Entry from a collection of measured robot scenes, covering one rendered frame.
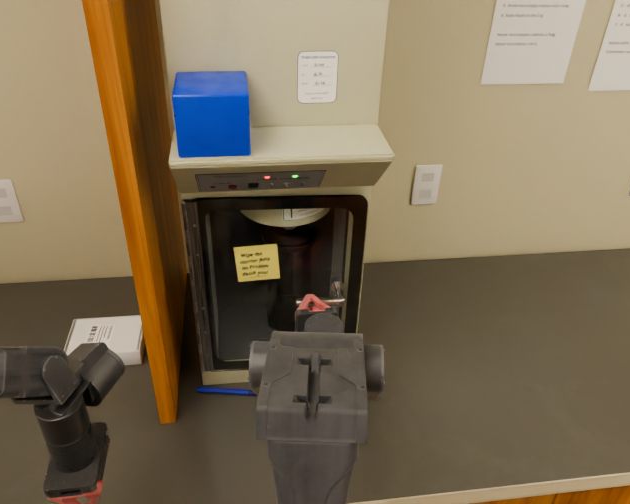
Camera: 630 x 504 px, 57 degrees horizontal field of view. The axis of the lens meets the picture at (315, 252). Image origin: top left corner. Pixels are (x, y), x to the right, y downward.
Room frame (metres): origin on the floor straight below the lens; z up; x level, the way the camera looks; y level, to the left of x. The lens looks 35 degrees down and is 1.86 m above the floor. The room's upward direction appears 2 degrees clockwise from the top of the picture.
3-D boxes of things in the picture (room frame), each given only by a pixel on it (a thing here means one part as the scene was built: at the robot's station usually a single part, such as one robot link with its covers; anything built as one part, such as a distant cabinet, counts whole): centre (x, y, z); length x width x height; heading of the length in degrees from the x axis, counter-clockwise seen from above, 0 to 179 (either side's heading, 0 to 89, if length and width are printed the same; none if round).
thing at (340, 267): (0.84, 0.06, 1.19); 0.30 x 0.01 x 0.40; 97
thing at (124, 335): (0.93, 0.45, 0.96); 0.16 x 0.12 x 0.04; 99
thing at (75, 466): (0.48, 0.31, 1.21); 0.10 x 0.07 x 0.07; 9
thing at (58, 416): (0.48, 0.31, 1.27); 0.07 x 0.06 x 0.07; 164
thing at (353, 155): (0.80, 0.06, 1.46); 0.32 x 0.11 x 0.10; 99
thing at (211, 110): (0.78, 0.15, 1.56); 0.10 x 0.10 x 0.09; 9
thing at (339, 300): (0.82, -0.01, 1.20); 0.10 x 0.05 x 0.03; 97
